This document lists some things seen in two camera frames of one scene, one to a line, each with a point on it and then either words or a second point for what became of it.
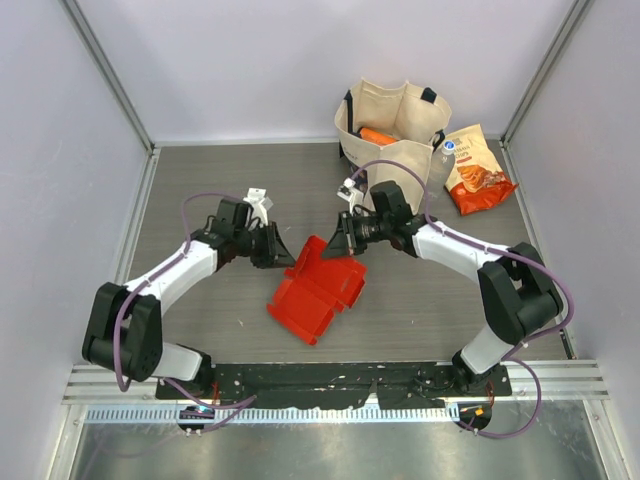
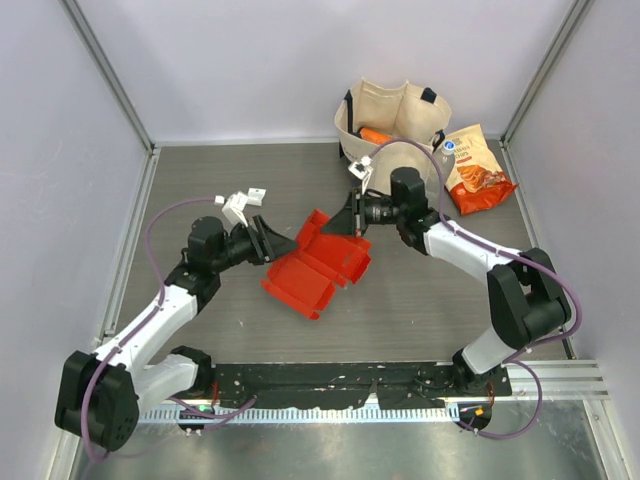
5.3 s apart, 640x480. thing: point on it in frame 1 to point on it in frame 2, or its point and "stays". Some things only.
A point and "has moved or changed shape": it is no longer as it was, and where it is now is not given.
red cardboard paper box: [311, 292] has moved or changed shape
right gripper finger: [338, 245] to [343, 222]
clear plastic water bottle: [441, 169] stays
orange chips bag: [475, 178] stays
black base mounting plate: [395, 385] stays
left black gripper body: [259, 247] stays
